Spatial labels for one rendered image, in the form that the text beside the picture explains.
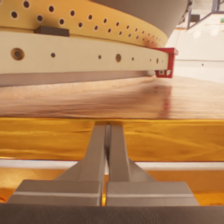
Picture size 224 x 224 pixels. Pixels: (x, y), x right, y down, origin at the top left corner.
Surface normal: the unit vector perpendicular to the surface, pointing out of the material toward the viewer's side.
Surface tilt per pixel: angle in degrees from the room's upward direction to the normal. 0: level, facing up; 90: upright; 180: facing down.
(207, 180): 90
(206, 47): 90
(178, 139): 90
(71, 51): 90
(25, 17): 62
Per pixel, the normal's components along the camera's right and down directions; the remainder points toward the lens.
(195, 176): 0.00, 0.28
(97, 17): 0.59, 0.65
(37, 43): 0.58, 0.24
